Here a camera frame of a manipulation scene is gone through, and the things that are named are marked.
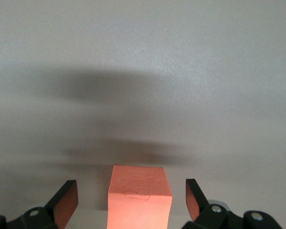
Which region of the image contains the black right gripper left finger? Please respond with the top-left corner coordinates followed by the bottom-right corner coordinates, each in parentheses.
top-left (0, 179), bottom-right (80, 229)

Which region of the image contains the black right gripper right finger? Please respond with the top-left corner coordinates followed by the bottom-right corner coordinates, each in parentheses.
top-left (182, 178), bottom-right (284, 229)

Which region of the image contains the orange foam cube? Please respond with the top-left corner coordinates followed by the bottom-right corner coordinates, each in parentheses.
top-left (107, 164), bottom-right (174, 229)

